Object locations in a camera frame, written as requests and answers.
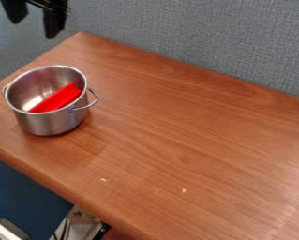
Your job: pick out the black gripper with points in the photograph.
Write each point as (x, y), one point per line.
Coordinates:
(56, 10)

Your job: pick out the red plastic block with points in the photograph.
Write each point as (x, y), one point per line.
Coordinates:
(58, 100)

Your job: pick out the white object at corner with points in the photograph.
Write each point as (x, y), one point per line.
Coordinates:
(7, 234)

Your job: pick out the metal table leg bracket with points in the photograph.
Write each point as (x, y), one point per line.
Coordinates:
(80, 226)

